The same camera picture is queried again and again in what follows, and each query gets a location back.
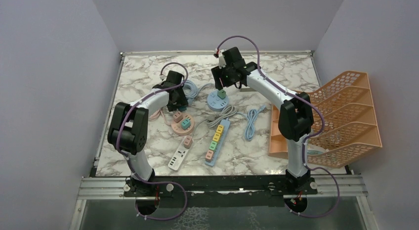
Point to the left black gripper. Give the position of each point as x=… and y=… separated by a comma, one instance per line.
x=182, y=102

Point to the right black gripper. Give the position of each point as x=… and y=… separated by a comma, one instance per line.
x=220, y=83

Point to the pink charger plug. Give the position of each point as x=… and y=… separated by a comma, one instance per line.
x=177, y=117

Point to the green charger plug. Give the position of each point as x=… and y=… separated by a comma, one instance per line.
x=221, y=94

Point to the pink charger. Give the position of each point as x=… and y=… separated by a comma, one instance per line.
x=188, y=141
x=209, y=155

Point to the yellow charger plug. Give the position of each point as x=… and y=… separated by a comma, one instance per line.
x=220, y=129

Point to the yellow charger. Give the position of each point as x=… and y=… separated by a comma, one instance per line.
x=216, y=137

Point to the green charger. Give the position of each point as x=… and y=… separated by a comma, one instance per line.
x=213, y=146

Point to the pink charger front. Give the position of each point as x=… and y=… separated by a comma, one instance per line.
x=209, y=155

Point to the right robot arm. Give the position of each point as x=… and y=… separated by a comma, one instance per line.
x=295, y=111

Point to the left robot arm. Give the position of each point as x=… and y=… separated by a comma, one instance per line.
x=129, y=125

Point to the white red small box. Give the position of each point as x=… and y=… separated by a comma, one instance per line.
x=248, y=90

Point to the pink round power strip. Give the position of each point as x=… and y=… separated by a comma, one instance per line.
x=177, y=126

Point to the blue round power strip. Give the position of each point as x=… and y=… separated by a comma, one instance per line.
x=214, y=103

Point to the blue long power strip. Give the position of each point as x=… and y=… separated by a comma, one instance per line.
x=226, y=123

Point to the white power strip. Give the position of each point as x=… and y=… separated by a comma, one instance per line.
x=178, y=157

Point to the orange plastic file rack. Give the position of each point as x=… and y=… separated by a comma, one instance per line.
x=350, y=131

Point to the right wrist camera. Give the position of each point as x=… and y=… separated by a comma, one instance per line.
x=218, y=53

